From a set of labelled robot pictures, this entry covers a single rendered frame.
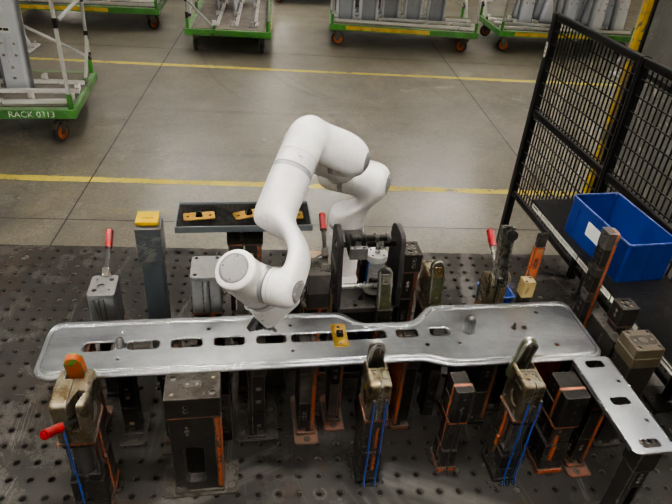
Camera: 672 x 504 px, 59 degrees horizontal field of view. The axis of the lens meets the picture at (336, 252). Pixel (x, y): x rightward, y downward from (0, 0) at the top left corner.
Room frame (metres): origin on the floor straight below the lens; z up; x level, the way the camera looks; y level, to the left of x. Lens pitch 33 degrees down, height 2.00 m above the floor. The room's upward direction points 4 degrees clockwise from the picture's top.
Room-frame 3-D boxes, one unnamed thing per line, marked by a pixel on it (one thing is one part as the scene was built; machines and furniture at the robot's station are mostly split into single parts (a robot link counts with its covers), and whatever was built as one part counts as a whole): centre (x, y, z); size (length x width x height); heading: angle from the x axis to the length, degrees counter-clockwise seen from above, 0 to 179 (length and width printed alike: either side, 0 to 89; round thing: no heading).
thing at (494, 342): (1.13, -0.01, 1.00); 1.38 x 0.22 x 0.02; 100
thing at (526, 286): (1.36, -0.54, 0.88); 0.04 x 0.04 x 0.36; 10
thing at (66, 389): (0.85, 0.52, 0.88); 0.15 x 0.11 x 0.36; 10
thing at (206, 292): (1.24, 0.33, 0.90); 0.13 x 0.10 x 0.41; 10
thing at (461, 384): (1.02, -0.32, 0.84); 0.11 x 0.08 x 0.29; 10
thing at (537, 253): (1.39, -0.55, 0.95); 0.03 x 0.01 x 0.50; 100
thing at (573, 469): (1.05, -0.67, 0.84); 0.11 x 0.06 x 0.29; 10
